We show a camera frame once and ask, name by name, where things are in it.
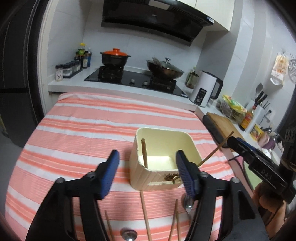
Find wooden chopstick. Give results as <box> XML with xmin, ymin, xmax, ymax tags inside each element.
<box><xmin>140</xmin><ymin>191</ymin><xmax>152</xmax><ymax>241</ymax></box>
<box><xmin>141</xmin><ymin>138</ymin><xmax>148</xmax><ymax>168</ymax></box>
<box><xmin>168</xmin><ymin>199</ymin><xmax>178</xmax><ymax>241</ymax></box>
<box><xmin>176</xmin><ymin>211</ymin><xmax>181</xmax><ymax>241</ymax></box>
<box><xmin>104</xmin><ymin>210</ymin><xmax>115</xmax><ymax>241</ymax></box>
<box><xmin>198</xmin><ymin>131</ymin><xmax>234</xmax><ymax>167</ymax></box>

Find person's right hand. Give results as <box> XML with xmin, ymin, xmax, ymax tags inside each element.
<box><xmin>252</xmin><ymin>182</ymin><xmax>295</xmax><ymax>238</ymax></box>

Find steel spoon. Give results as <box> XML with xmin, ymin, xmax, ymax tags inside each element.
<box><xmin>120</xmin><ymin>228</ymin><xmax>137</xmax><ymax>241</ymax></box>
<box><xmin>182</xmin><ymin>194</ymin><xmax>194</xmax><ymax>214</ymax></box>

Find purple cup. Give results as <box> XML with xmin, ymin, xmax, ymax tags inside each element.
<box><xmin>263</xmin><ymin>136</ymin><xmax>276</xmax><ymax>150</ymax></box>

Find cream utensil holder box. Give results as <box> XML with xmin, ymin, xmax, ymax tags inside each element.
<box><xmin>129</xmin><ymin>128</ymin><xmax>202</xmax><ymax>191</ymax></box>

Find pink striped tablecloth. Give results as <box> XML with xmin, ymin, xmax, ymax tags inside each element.
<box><xmin>4</xmin><ymin>91</ymin><xmax>255</xmax><ymax>241</ymax></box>

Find wooden cutting board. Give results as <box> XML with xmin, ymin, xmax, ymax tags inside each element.
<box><xmin>202</xmin><ymin>113</ymin><xmax>244</xmax><ymax>144</ymax></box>

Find sauce bottle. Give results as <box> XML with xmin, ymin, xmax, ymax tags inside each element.
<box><xmin>239</xmin><ymin>104</ymin><xmax>257</xmax><ymax>131</ymax></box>

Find white knife block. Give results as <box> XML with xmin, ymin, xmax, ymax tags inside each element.
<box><xmin>245</xmin><ymin>83</ymin><xmax>271</xmax><ymax>134</ymax></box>

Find white electric kettle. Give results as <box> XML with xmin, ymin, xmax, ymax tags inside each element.
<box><xmin>189</xmin><ymin>71</ymin><xmax>223</xmax><ymax>107</ymax></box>

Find glass jar behind kettle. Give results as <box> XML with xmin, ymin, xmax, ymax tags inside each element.
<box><xmin>185</xmin><ymin>67</ymin><xmax>199</xmax><ymax>89</ymax></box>

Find black gas cooktop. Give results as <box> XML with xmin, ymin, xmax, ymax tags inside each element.
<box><xmin>84</xmin><ymin>66</ymin><xmax>187</xmax><ymax>98</ymax></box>

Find hanging paper bag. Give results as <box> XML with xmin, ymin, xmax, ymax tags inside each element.
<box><xmin>270</xmin><ymin>53</ymin><xmax>288</xmax><ymax>86</ymax></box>

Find wok with glass lid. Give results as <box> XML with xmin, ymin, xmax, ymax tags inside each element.
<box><xmin>147</xmin><ymin>57</ymin><xmax>184</xmax><ymax>79</ymax></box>

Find spice jar rack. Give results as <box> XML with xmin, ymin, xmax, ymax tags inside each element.
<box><xmin>63</xmin><ymin>60</ymin><xmax>82</xmax><ymax>78</ymax></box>

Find white spice jar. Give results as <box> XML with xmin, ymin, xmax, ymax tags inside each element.
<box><xmin>55</xmin><ymin>64</ymin><xmax>63</xmax><ymax>81</ymax></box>

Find black pot orange lid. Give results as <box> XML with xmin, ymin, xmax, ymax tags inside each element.
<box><xmin>100</xmin><ymin>48</ymin><xmax>131</xmax><ymax>67</ymax></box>

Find condiment bottles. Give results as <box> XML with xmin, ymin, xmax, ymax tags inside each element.
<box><xmin>74</xmin><ymin>43</ymin><xmax>92</xmax><ymax>69</ymax></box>

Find black range hood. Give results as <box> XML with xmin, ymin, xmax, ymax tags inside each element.
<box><xmin>101</xmin><ymin>0</ymin><xmax>214</xmax><ymax>46</ymax></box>

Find white upper cabinets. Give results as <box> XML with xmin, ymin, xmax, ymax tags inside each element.
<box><xmin>180</xmin><ymin>0</ymin><xmax>235</xmax><ymax>32</ymax></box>

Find black refrigerator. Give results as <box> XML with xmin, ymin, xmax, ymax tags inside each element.
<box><xmin>1</xmin><ymin>1</ymin><xmax>44</xmax><ymax>148</ymax></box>

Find wire basket with snacks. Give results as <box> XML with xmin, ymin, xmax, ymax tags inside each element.
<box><xmin>216</xmin><ymin>95</ymin><xmax>247</xmax><ymax>124</ymax></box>

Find hanging wire whisk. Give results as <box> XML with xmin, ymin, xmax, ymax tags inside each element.
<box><xmin>288</xmin><ymin>54</ymin><xmax>296</xmax><ymax>83</ymax></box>

